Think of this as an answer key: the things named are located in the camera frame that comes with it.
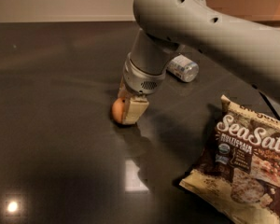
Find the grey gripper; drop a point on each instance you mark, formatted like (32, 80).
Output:
(140, 80)

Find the orange fruit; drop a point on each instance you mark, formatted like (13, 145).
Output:
(117, 110)

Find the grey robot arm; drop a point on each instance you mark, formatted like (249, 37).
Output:
(249, 50)

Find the clear plastic water bottle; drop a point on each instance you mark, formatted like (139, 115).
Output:
(183, 68)

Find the sea salt chips bag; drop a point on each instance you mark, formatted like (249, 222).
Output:
(239, 170)

